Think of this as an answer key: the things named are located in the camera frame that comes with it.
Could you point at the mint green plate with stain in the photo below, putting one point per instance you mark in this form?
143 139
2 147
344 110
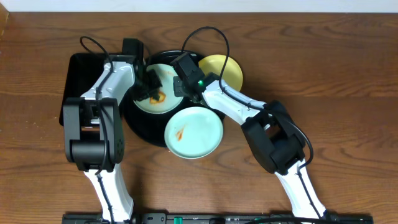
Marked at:
167 100

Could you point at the yellow plate with stain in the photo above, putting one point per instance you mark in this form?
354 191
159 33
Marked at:
232 73

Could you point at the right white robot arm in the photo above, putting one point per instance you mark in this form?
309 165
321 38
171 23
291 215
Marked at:
276 142

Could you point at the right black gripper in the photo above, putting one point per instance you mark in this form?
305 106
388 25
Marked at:
178 91

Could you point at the black rectangular tray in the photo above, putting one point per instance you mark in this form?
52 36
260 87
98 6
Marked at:
86 72

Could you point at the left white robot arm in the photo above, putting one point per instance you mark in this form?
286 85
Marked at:
93 132

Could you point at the black round tray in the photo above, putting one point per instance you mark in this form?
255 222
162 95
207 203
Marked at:
151 127

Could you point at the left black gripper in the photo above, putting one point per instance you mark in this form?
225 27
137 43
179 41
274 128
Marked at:
149 86

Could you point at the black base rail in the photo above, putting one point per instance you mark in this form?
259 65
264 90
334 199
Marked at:
162 218

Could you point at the yellow green scrub sponge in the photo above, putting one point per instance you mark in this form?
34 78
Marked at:
157 98

